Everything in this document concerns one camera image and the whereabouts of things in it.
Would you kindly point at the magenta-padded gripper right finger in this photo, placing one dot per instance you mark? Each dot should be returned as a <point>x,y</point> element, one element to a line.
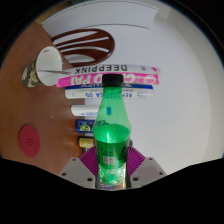
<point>148,170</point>

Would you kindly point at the flat round red coaster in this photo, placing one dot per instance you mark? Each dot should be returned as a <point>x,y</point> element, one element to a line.
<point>29,141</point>

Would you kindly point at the white flat panel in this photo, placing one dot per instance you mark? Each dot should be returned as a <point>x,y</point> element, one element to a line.
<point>100,15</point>

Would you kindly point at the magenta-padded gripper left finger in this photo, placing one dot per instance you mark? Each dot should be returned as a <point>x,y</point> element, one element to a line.
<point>76,171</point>

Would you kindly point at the camouflage print paper cup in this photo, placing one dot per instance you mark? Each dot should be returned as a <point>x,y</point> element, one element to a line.
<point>48,66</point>

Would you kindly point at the green plastic drink bottle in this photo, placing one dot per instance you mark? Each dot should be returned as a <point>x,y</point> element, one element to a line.
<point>111,143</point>

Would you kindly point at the dark blue pump bottle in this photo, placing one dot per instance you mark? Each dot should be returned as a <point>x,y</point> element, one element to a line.
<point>84,126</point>

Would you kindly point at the pink and white long box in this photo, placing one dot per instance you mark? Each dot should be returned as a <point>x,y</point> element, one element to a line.
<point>83,75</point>

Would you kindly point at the amber pump bottle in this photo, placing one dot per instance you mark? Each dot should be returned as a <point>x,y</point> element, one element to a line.
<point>85,142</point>

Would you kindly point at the white bottle with blue cap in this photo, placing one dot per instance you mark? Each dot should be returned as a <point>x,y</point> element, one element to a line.
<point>83,110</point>

